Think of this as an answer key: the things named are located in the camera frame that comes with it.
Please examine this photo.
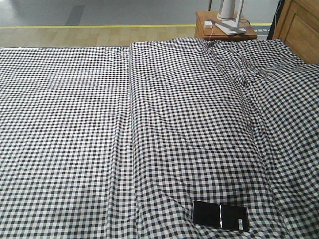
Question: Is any wooden headboard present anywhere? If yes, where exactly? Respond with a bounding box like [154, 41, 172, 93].
[273, 0, 319, 64]

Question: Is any black foldable smartphone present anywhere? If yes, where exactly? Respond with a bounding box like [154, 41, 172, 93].
[192, 201, 250, 232]

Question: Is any wooden nightstand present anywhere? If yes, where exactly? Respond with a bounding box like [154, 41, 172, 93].
[194, 11, 257, 41]

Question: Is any black white checkered bedsheet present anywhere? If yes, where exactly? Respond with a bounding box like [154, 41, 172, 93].
[0, 38, 319, 239]

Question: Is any white charger adapter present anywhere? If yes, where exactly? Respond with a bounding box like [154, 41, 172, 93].
[204, 21, 213, 28]

